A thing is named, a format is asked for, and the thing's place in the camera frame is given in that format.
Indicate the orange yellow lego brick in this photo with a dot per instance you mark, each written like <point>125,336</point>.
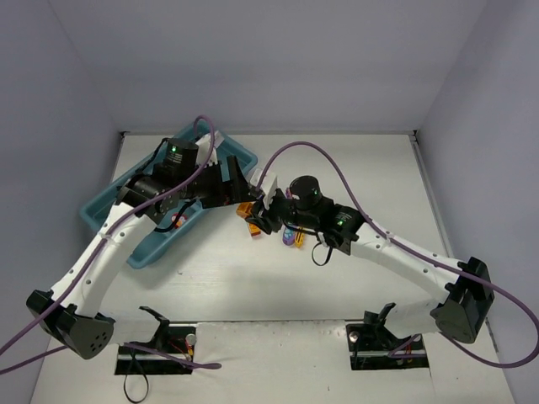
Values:
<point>254,231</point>

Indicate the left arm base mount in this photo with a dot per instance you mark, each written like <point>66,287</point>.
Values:
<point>173,339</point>

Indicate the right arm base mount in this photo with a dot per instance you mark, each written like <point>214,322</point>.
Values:
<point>373,347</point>

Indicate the teal divided plastic tray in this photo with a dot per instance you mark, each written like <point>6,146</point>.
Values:
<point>94,212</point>

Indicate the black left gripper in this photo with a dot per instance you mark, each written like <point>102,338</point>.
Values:
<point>230,180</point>

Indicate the small orange lego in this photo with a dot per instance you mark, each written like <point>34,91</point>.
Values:
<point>244,210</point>

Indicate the red white lego brick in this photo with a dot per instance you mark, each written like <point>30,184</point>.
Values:
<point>178,220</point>

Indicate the yellow black striped lego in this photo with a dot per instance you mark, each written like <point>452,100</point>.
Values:
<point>299,238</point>

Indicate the purple oval paw lego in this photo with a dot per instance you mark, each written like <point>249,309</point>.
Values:
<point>288,237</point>

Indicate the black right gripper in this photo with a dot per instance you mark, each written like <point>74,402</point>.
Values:
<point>274,210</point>

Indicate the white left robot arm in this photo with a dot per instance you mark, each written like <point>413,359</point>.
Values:
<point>136,218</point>

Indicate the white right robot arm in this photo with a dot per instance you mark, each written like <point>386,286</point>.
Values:
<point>458,298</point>

